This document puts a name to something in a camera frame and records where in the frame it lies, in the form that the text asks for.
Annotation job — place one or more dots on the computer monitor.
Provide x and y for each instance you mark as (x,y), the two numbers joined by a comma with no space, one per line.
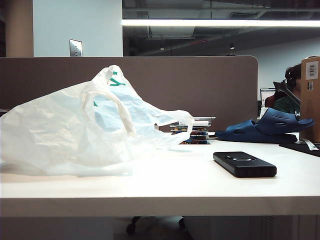
(266,93)

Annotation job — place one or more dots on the black power bank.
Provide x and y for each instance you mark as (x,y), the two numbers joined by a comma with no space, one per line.
(245,166)

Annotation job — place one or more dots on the red ceiling sign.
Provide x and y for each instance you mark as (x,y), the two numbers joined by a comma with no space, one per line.
(199,41)

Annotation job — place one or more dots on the blue foam slipper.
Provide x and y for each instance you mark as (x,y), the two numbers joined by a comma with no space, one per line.
(280,120)
(240,131)

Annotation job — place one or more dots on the white chair base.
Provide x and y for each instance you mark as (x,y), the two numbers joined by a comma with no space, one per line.
(165,221)

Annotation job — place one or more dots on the black office chair headrest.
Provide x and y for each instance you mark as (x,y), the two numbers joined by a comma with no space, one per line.
(283,87)

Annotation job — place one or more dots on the black chair caster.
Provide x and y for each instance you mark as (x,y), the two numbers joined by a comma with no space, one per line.
(130,228)

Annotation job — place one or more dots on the person in green shirt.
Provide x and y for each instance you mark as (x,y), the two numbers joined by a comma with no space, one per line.
(287,105)

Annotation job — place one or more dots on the red office chair back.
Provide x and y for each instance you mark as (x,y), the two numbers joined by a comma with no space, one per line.
(269,101)

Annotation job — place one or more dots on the brown desk partition panel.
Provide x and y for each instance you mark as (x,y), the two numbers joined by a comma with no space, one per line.
(187,85)

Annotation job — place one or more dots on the black flat mat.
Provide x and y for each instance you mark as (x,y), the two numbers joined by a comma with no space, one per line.
(302,148)

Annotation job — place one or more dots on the black headphones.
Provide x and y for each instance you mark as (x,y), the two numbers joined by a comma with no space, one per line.
(288,76)

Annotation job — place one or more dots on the brown cardboard box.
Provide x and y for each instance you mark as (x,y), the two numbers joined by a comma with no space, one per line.
(310,107)

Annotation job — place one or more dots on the white plastic shopping bag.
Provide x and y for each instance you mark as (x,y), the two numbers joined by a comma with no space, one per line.
(62,130)

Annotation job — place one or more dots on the long ceiling light strip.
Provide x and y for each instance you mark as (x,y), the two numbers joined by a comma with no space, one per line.
(200,23)

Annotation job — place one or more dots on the metal wall switch plate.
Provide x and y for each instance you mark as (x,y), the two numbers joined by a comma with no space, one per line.
(75,48)

